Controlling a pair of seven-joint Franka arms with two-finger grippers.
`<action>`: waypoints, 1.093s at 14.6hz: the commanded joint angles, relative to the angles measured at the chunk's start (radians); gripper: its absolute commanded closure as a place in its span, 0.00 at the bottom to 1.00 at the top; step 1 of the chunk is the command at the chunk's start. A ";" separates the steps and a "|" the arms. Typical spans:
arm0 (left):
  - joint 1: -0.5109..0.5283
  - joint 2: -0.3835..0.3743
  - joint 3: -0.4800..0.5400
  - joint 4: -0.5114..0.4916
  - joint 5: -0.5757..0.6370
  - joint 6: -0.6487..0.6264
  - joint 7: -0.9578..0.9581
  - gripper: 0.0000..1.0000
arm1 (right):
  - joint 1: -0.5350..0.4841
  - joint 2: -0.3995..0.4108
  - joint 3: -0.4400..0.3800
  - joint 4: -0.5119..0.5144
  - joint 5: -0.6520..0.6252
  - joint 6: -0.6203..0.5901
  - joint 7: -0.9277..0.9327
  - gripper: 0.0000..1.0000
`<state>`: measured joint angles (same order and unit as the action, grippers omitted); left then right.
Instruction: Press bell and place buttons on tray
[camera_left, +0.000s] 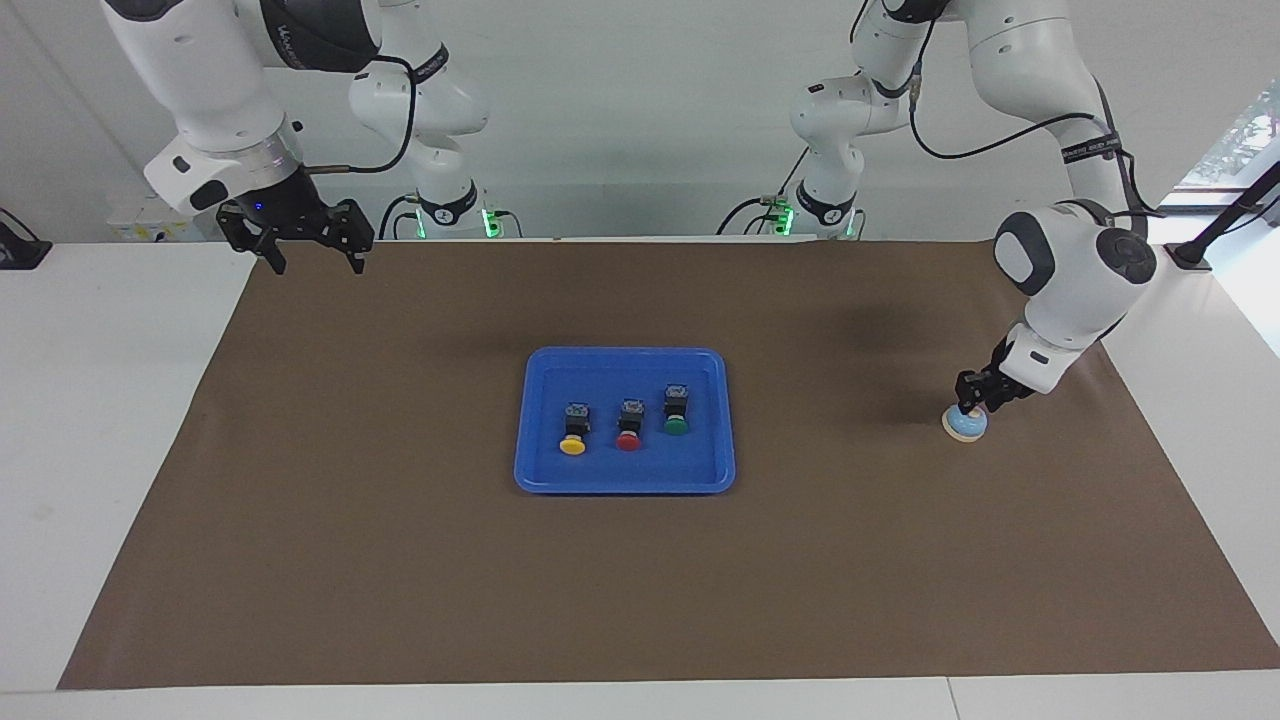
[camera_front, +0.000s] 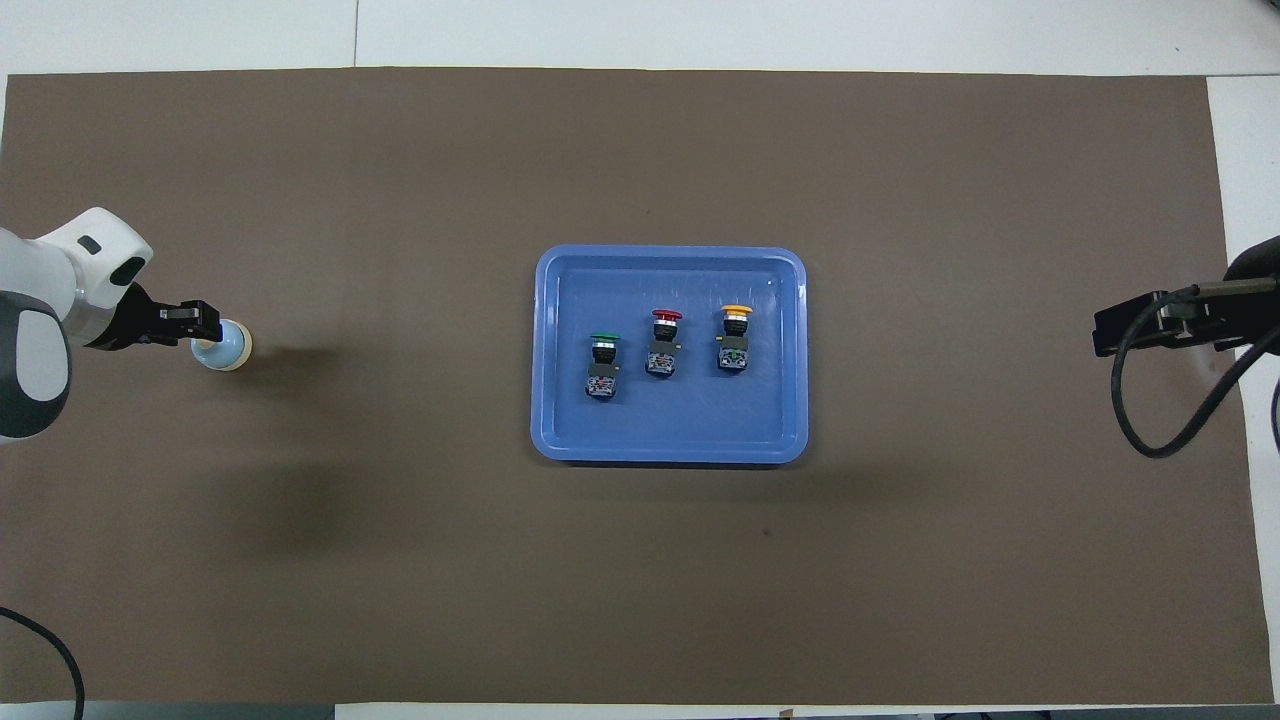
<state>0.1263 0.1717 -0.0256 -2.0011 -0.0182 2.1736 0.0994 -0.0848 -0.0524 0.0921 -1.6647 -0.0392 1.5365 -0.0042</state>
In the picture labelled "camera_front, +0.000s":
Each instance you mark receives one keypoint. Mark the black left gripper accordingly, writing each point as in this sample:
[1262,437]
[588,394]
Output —
[130,320]

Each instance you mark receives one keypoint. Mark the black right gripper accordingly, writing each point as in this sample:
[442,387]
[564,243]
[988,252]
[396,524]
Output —
[1258,265]

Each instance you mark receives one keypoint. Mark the blue service bell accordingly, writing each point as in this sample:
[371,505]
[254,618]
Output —
[232,348]

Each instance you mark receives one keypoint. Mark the yellow push button switch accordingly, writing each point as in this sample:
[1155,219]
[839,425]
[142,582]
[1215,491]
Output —
[733,345]

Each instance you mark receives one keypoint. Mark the green push button switch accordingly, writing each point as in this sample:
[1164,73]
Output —
[602,375]

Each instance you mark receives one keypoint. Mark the red push button switch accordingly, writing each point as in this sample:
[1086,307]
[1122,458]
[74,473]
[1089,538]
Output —
[662,350]

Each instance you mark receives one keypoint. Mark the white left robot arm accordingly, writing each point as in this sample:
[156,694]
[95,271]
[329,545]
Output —
[40,300]

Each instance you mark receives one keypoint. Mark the blue plastic tray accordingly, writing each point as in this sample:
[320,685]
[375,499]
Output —
[570,420]

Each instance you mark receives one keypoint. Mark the brown table mat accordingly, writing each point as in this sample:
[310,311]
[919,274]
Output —
[400,550]

